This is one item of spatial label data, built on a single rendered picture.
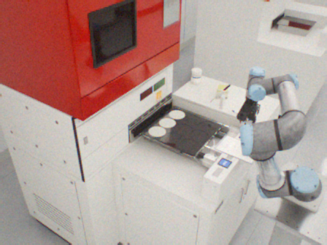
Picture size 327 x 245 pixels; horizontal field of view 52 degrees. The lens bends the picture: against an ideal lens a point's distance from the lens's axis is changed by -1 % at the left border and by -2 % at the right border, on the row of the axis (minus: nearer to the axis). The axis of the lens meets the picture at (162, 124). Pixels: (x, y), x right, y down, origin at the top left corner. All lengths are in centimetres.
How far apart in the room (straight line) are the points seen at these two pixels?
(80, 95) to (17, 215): 162
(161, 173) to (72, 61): 78
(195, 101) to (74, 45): 102
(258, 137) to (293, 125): 12
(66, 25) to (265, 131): 82
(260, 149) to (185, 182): 65
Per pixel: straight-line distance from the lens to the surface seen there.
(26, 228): 279
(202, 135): 197
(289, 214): 176
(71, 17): 134
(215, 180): 162
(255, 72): 166
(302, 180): 159
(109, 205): 211
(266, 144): 123
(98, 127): 171
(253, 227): 272
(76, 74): 142
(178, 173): 183
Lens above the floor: 209
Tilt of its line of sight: 36 degrees down
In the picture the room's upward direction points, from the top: 1 degrees clockwise
